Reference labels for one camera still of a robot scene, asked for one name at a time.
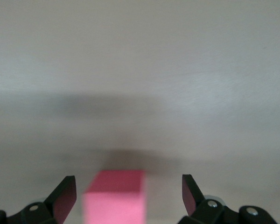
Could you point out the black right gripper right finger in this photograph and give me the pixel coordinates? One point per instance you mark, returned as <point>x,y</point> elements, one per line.
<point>207,212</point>

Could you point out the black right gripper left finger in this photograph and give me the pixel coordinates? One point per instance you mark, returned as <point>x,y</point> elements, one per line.
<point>56,205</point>

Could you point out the pink foam cube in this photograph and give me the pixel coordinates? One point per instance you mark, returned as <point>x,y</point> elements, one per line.
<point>114,203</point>

